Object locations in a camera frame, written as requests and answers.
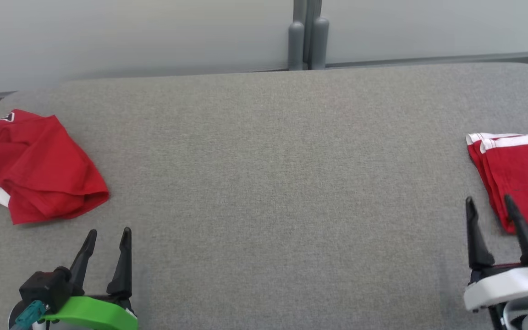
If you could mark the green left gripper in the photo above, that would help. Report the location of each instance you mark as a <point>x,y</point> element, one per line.
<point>99,314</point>

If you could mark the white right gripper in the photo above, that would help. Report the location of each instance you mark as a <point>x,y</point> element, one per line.
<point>502,286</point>

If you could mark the red shorts with white stripes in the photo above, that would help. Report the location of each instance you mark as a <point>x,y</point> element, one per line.
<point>525,174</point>

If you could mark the red shirt with white sleeves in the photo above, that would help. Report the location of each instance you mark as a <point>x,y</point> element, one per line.
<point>39,169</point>

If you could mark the grey fabric sofa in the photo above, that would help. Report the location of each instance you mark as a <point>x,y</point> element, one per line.
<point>268,192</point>

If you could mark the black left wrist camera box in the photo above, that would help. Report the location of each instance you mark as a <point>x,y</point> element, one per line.
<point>41,286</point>

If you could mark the teal left camera connector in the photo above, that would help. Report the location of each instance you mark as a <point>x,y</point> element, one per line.
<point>28,316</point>

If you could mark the grey rounded partition post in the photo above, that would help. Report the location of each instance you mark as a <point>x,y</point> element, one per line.
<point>320,43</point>
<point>296,46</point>

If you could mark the grey vertical partition frame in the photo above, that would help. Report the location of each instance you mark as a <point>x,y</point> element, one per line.
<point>307,18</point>

